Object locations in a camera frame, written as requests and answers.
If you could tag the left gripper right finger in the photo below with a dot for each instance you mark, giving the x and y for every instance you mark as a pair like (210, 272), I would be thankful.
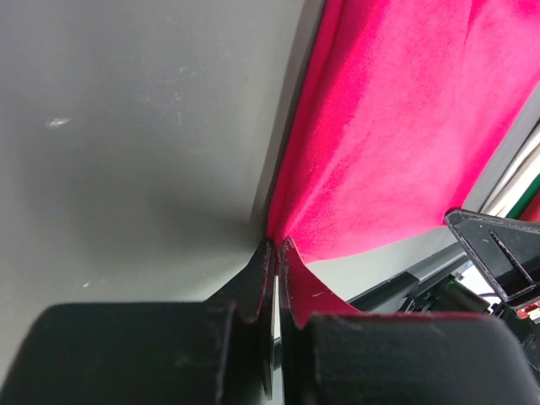
(335, 354)

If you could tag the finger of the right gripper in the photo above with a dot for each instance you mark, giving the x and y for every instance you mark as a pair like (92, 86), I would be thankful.
(504, 251)

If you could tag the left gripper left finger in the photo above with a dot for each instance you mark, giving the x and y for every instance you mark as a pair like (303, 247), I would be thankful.
(216, 351)

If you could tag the bright pink-red t shirt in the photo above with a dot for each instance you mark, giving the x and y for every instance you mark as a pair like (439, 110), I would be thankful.
(404, 104)

